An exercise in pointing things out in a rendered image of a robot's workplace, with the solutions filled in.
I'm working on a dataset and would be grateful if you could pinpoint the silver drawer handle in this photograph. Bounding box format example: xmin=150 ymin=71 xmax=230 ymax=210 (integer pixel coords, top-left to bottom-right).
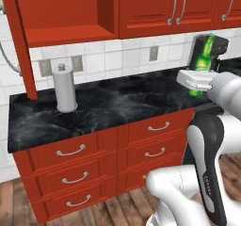
xmin=56 ymin=143 xmax=87 ymax=157
xmin=65 ymin=193 xmax=92 ymax=208
xmin=61 ymin=170 xmax=90 ymax=185
xmin=147 ymin=121 xmax=171 ymax=133
xmin=144 ymin=146 xmax=167 ymax=158

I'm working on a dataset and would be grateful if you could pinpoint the green beer bottle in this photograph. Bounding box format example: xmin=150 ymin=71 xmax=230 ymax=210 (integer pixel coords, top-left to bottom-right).
xmin=187 ymin=33 xmax=217 ymax=98

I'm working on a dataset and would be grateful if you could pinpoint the black coffee machine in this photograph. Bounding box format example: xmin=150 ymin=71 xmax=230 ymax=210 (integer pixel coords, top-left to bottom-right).
xmin=187 ymin=34 xmax=230 ymax=73

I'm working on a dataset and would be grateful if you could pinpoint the red open wall cabinet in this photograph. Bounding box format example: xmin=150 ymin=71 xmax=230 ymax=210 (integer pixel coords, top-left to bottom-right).
xmin=13 ymin=0 xmax=121 ymax=49

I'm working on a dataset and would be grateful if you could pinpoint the silver cabinet door handle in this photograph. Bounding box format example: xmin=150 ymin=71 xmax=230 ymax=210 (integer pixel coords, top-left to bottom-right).
xmin=166 ymin=0 xmax=178 ymax=26
xmin=221 ymin=0 xmax=235 ymax=22
xmin=175 ymin=0 xmax=187 ymax=25

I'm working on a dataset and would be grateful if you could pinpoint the red open cabinet door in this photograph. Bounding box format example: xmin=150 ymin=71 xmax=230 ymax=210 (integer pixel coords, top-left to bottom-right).
xmin=0 ymin=0 xmax=39 ymax=101

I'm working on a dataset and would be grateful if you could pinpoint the grey wall outlet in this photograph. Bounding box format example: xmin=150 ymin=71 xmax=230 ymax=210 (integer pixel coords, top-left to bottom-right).
xmin=38 ymin=58 xmax=53 ymax=78
xmin=149 ymin=45 xmax=159 ymax=62
xmin=70 ymin=55 xmax=85 ymax=73

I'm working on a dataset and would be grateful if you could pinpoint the red wall cabinet door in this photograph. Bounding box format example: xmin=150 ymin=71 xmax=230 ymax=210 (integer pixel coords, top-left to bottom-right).
xmin=119 ymin=0 xmax=181 ymax=40
xmin=177 ymin=0 xmax=221 ymax=34
xmin=217 ymin=0 xmax=241 ymax=30

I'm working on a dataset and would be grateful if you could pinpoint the grey paper towel holder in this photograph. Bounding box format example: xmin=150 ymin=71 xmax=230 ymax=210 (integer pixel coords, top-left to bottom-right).
xmin=51 ymin=63 xmax=79 ymax=114

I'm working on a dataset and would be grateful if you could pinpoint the red drawer front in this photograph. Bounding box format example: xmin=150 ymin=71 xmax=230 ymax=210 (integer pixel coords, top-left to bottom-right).
xmin=124 ymin=158 xmax=186 ymax=193
xmin=12 ymin=131 xmax=102 ymax=178
xmin=21 ymin=155 xmax=104 ymax=203
xmin=30 ymin=181 xmax=105 ymax=223
xmin=125 ymin=131 xmax=190 ymax=169
xmin=126 ymin=108 xmax=195 ymax=145

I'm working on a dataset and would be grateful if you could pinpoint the grey curved pipe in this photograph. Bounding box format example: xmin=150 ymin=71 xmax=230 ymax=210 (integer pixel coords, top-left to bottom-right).
xmin=0 ymin=40 xmax=23 ymax=77

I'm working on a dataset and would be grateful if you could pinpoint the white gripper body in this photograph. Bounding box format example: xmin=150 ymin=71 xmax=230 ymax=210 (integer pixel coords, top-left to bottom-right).
xmin=176 ymin=69 xmax=221 ymax=87

